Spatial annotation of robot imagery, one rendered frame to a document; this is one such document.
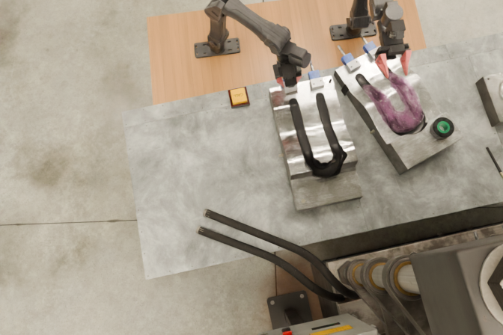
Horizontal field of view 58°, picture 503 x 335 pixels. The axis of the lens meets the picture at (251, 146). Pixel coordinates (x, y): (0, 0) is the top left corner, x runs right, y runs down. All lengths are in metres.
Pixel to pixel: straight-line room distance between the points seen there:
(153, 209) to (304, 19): 1.05
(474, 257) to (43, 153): 2.64
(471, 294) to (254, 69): 1.51
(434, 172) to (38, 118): 2.27
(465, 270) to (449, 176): 1.35
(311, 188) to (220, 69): 0.65
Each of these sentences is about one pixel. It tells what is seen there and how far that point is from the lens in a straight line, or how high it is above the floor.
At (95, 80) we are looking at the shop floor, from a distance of 3.03.
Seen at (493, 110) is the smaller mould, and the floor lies 0.86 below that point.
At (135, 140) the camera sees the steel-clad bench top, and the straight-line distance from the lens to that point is 1.95.
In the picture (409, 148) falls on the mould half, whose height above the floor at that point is 0.91.
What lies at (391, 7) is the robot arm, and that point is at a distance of 1.59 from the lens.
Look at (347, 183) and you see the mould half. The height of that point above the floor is 0.86.
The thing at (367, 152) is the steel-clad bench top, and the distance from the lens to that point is 1.91.
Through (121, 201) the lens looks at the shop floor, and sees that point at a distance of 2.76.
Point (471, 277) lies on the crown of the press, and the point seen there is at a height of 2.01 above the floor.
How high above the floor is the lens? 2.61
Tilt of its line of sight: 75 degrees down
